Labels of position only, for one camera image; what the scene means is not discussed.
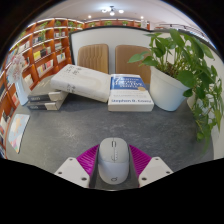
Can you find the blue and white book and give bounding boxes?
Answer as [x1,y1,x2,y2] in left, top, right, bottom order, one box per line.
[107,73,155,113]

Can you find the dark hardcover book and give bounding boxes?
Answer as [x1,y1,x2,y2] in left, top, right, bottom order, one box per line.
[25,99,64,111]

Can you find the white computer mouse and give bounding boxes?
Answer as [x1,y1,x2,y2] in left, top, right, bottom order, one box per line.
[97,137,130,185]

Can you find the tan upholstered chair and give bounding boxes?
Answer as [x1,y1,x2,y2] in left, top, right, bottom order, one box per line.
[77,43,110,75]
[114,44,152,84]

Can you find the orange bookshelf unit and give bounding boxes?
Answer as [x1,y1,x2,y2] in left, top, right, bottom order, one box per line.
[0,17,84,159]

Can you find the thick white book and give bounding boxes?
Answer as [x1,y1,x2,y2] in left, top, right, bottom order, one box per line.
[49,64,113,104]

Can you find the green plant in white pot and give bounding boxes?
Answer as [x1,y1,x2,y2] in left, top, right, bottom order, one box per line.
[127,28,224,153]

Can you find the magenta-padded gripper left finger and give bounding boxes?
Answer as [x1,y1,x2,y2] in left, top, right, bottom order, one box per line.
[54,144,100,190]

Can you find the ceiling light cluster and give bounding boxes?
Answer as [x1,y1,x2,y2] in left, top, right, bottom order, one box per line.
[101,5,125,17]

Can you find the orange wall shelf with plants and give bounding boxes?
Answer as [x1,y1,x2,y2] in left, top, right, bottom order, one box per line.
[83,18,151,31]

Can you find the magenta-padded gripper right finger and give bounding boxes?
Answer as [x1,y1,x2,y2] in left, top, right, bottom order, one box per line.
[128,144,174,188]

